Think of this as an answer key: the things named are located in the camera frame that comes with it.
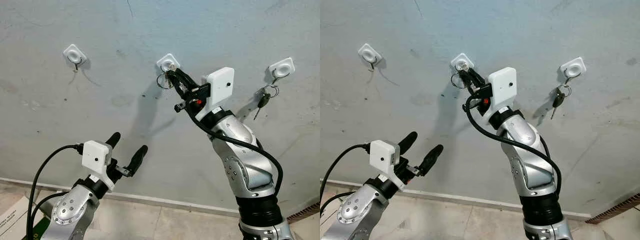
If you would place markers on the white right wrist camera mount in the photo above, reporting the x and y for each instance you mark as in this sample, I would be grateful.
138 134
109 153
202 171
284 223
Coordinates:
502 85
220 85

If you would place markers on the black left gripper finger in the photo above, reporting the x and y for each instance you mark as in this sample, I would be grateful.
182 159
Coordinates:
114 139
408 142
138 159
433 159

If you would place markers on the green package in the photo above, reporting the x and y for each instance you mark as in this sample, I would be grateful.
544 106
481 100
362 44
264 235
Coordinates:
40 231

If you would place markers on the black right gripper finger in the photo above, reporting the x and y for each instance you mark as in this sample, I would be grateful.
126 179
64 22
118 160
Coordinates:
183 91
472 77
182 77
473 89

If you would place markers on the black headed key bunch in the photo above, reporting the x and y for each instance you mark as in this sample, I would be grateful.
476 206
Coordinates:
557 99
263 99

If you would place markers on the brown floor drain grate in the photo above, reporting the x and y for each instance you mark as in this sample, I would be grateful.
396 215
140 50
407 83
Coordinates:
615 207
305 211

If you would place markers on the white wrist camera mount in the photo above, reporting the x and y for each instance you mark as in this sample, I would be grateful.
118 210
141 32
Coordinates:
502 85
382 155
95 155
220 85

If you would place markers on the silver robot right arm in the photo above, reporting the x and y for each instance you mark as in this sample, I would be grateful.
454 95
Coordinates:
245 160
530 160

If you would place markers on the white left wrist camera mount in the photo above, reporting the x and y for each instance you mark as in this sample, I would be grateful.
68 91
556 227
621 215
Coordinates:
382 155
95 155

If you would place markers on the white adhesive wall hook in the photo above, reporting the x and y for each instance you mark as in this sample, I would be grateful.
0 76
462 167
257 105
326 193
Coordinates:
461 61
370 52
281 67
75 53
573 66
167 62

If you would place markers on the white skirting board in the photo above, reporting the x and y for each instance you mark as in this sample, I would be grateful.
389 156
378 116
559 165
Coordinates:
150 200
450 198

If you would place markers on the white printed cardboard box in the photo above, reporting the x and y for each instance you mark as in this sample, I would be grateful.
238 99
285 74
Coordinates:
12 220

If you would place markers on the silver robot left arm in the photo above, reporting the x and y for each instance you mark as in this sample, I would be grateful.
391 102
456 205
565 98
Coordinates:
70 212
355 212

